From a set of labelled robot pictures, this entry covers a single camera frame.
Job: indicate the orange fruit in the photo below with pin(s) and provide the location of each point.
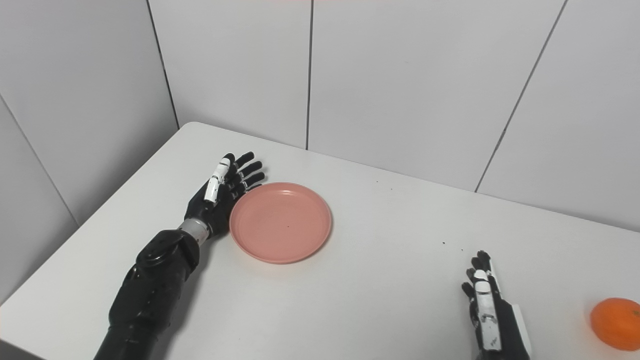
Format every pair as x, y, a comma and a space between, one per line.
617, 324

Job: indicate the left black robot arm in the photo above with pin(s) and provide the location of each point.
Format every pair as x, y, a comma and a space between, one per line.
150, 295

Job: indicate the pink round plate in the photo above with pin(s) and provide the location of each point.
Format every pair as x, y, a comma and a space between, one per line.
280, 223

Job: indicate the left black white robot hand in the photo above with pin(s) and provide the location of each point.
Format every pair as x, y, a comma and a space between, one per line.
212, 212

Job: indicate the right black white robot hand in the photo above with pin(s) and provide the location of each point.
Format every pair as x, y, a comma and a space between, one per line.
507, 330

